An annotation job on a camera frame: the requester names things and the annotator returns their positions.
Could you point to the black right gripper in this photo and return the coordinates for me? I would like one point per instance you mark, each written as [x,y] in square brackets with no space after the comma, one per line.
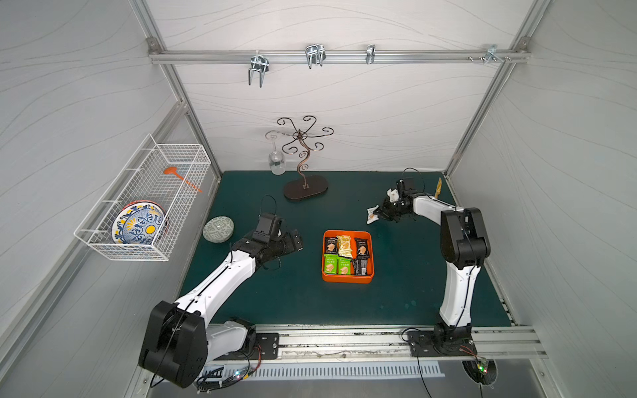
[388,211]

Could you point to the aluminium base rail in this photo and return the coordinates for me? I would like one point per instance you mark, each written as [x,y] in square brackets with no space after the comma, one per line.
[322,343]

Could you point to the green patterned ceramic bowl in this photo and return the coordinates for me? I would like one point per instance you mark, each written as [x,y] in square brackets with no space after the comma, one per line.
[218,230]

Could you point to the metal double hook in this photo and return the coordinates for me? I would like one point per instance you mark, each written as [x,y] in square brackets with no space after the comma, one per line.
[259,65]
[315,55]

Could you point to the green cookie packet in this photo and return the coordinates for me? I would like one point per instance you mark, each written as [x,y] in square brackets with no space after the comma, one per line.
[344,266]
[330,264]

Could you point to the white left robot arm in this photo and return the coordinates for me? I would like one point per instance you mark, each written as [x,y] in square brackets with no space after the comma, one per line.
[178,343]

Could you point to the metal single hook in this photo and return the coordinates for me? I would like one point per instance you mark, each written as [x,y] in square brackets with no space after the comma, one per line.
[370,54]

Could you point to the metal double hook middle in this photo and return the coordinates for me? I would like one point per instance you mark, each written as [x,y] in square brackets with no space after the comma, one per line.
[315,55]

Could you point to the orange plastic storage box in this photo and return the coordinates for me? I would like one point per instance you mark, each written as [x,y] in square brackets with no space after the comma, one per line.
[349,279]

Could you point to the aluminium top rail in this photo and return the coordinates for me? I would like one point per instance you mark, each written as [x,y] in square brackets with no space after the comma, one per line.
[519,54]

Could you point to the green cookie packet left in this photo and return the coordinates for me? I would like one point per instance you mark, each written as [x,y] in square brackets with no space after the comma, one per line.
[330,264]

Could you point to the white wire basket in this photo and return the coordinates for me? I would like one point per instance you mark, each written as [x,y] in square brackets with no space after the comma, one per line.
[143,179]

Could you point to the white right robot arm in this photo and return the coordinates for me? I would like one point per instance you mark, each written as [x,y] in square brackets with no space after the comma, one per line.
[464,245]

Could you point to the blue yellow painted plate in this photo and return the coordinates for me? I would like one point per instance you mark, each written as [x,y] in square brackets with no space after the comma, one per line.
[137,224]

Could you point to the wooden knife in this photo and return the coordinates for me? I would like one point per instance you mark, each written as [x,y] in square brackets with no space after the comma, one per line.
[438,188]

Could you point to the green cookie packet right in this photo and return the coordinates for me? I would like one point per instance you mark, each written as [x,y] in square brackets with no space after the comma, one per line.
[344,266]

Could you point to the black cookie packet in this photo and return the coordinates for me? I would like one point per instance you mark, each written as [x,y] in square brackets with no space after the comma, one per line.
[331,245]
[362,248]

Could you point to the metal hook right end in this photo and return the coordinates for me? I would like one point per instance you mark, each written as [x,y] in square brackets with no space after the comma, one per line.
[491,56]

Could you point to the orange plastic spoon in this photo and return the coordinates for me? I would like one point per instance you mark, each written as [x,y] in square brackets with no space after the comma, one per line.
[173,171]

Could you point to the brown metal glass stand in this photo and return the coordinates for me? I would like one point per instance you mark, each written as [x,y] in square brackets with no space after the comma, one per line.
[303,144]

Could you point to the yellow cookie packet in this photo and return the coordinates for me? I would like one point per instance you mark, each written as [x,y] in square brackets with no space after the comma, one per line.
[345,246]

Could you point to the white cookie packet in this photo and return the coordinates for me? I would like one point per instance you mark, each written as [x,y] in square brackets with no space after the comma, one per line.
[372,214]

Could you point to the black chocolate bar packet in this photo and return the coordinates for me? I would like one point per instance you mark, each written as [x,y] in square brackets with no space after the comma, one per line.
[363,267]

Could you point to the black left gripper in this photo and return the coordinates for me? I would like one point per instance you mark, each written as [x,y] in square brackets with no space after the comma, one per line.
[284,243]

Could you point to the metal double hook left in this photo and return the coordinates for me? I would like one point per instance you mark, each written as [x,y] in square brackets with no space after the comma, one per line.
[259,65]

